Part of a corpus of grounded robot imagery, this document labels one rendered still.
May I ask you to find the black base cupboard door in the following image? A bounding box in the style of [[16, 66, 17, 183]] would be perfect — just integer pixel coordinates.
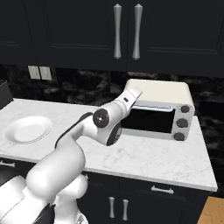
[[117, 192, 202, 224], [76, 189, 120, 224]]

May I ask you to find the black wall cupboard door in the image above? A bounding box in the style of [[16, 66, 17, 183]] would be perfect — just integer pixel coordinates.
[[127, 0, 224, 79], [0, 0, 38, 66], [24, 0, 129, 72]]

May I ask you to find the black box appliance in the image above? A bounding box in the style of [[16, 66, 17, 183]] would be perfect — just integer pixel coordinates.
[[0, 80, 14, 111]]

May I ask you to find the cream white toaster oven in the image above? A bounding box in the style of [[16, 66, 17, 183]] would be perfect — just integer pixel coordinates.
[[121, 78, 196, 142]]

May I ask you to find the long silver cupboard handle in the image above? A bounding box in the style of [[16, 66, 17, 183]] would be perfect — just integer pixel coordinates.
[[131, 3, 144, 60], [113, 3, 123, 60]]

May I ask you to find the black glass toaster oven door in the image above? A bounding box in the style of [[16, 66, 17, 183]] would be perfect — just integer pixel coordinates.
[[121, 105, 177, 136]]

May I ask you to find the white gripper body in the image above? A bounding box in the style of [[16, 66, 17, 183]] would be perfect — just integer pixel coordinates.
[[126, 87, 144, 109]]

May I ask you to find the beige wall socket plate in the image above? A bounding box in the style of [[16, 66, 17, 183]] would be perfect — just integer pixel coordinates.
[[27, 65, 41, 81], [38, 66, 53, 81]]

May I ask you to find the short silver cupboard handle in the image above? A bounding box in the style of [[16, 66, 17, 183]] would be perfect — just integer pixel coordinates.
[[108, 196, 116, 219], [122, 199, 130, 221]]

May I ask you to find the black drawer front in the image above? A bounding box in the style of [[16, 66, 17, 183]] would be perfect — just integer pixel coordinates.
[[0, 157, 36, 186], [134, 178, 210, 203]]

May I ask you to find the silver drawer handle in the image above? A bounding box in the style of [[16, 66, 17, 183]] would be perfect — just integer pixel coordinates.
[[150, 185, 175, 195], [0, 159, 16, 169]]

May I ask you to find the silver toaster oven door handle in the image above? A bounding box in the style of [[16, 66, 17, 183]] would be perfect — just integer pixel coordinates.
[[132, 100, 173, 112]]

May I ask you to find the white round plate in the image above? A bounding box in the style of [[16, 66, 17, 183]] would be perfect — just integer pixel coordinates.
[[3, 115, 53, 144]]

